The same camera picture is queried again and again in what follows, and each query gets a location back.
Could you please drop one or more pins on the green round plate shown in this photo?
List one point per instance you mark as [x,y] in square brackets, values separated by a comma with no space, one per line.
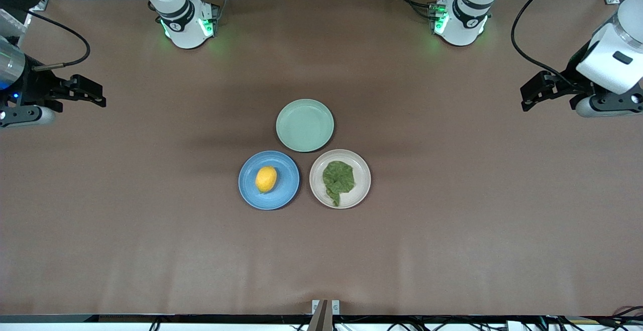
[305,125]

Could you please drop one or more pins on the blue round plate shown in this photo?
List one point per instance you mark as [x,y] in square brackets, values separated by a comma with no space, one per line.
[284,193]

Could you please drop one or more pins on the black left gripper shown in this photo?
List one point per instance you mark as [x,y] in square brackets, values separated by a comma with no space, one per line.
[573,84]

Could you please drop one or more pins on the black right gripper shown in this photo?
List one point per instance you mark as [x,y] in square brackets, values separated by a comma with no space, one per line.
[31,89]

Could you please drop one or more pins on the grey metal camera bracket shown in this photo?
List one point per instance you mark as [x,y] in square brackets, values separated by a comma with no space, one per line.
[325,311]

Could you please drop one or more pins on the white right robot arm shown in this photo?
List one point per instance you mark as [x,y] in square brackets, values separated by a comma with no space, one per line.
[185,25]

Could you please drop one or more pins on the beige round plate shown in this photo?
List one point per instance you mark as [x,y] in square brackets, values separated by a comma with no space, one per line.
[362,178]

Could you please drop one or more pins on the yellow lemon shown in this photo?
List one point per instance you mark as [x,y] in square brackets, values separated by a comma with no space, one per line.
[266,179]

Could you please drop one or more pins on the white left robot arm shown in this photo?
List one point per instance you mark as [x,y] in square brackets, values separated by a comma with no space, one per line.
[462,24]

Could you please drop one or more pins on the green lettuce leaf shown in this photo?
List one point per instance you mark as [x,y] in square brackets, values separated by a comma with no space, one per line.
[338,179]

